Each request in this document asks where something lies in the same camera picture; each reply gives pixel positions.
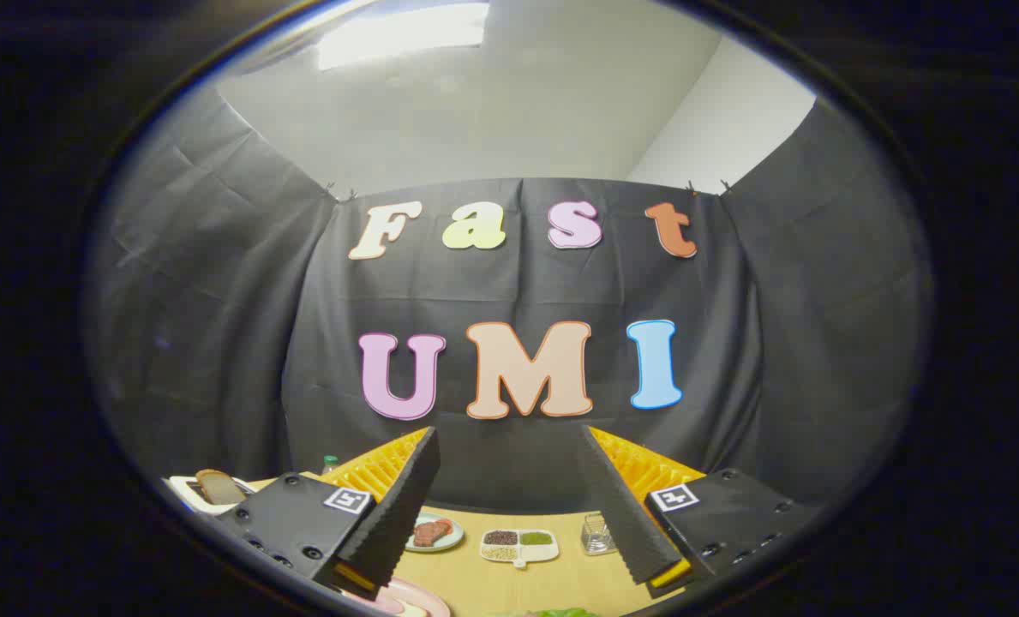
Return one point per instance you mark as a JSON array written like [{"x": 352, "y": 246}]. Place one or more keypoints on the black backdrop cloth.
[{"x": 260, "y": 343}]

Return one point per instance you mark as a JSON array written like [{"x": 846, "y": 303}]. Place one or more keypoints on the white bread slice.
[{"x": 219, "y": 487}]

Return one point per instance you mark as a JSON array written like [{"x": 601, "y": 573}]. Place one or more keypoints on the white divided seasoning dish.
[{"x": 519, "y": 547}]

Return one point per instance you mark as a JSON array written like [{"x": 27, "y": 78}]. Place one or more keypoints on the green lettuce leaf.
[{"x": 560, "y": 613}]

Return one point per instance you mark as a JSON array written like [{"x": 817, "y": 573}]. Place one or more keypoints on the light blue plate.
[{"x": 451, "y": 540}]

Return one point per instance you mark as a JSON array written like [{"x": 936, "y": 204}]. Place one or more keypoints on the brown meat piece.
[
  {"x": 424, "y": 536},
  {"x": 444, "y": 526}
]

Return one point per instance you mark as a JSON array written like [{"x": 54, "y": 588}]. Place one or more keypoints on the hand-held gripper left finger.
[{"x": 393, "y": 514}]

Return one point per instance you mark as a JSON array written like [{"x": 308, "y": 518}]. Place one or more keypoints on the ceiling light panel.
[{"x": 402, "y": 34}]

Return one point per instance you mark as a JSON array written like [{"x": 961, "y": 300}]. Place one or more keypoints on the clear glass toothpick holder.
[{"x": 597, "y": 536}]

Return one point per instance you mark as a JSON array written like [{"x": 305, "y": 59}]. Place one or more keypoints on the pink plate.
[{"x": 419, "y": 596}]

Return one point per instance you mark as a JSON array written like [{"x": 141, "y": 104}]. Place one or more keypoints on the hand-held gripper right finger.
[{"x": 625, "y": 514}]

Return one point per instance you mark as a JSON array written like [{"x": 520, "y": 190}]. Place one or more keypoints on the clear green-capped water bottle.
[{"x": 331, "y": 465}]

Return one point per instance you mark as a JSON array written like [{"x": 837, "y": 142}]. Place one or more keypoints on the white toaster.
[{"x": 185, "y": 493}]

